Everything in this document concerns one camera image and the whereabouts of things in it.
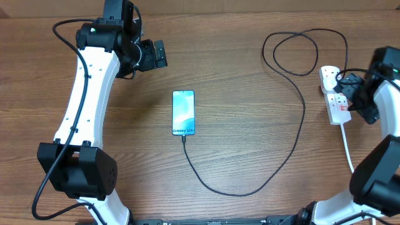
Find teal Galaxy smartphone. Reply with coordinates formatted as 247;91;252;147
172;90;196;136

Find black USB charging cable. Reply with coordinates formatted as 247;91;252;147
181;28;349;198

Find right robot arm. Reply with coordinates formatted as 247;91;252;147
278;46;399;224

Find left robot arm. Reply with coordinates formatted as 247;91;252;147
37;0;168;224

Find white charger plug adapter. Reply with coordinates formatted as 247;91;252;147
321;77;338;94

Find white power strip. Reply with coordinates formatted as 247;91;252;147
319;66;351;125

